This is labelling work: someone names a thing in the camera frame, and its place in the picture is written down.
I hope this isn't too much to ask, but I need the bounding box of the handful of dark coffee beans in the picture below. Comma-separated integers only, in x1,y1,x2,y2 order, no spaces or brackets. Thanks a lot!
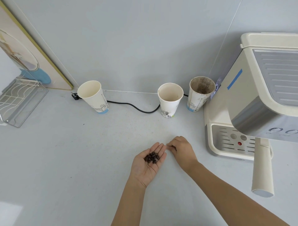
144,151,161,164

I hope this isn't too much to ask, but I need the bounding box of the white wire rack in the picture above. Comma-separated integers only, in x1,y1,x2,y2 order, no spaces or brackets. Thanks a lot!
0,79,39,110

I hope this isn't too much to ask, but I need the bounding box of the person's right forearm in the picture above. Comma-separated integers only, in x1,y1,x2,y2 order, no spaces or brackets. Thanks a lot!
185,161,290,226

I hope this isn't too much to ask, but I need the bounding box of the gold-framed picture board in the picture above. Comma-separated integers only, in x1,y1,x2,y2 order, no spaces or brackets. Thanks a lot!
0,3,74,91

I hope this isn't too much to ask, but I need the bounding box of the clean white paper cup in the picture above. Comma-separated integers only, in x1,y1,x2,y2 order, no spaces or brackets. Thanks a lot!
77,81,109,115

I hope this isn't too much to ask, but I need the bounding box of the person's left hand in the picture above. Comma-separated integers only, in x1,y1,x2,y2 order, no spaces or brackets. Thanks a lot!
129,142,167,189

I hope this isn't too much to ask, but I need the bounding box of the cream portafilter handle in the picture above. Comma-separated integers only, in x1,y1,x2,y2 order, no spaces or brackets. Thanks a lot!
251,137,275,198

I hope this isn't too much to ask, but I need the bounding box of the silver drip tray grate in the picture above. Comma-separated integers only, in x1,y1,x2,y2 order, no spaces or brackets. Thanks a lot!
211,124,256,157

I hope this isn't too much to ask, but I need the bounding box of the person's right hand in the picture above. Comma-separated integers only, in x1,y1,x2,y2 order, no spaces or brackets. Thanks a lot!
166,136,198,174

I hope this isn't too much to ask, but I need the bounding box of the cream espresso machine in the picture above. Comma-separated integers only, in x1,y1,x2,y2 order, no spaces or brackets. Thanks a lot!
204,32,298,163

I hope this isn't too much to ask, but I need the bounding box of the clear acrylic holder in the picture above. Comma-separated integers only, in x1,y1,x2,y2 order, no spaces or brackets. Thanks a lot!
0,70,49,128

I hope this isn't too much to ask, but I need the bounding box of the coffee-stained paper cup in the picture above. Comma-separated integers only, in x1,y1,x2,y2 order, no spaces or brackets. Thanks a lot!
186,76,216,112

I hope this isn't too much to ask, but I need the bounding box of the blue tape strip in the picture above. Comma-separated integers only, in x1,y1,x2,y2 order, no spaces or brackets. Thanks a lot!
227,69,243,90

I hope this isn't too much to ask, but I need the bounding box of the black power cable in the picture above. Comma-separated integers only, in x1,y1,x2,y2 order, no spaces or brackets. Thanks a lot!
106,93,190,114

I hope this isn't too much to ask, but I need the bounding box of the white paper cup black drawing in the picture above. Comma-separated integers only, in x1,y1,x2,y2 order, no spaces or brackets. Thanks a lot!
158,83,184,119

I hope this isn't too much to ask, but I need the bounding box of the person's left forearm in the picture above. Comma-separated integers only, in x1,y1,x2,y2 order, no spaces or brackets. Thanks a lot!
109,179,152,226

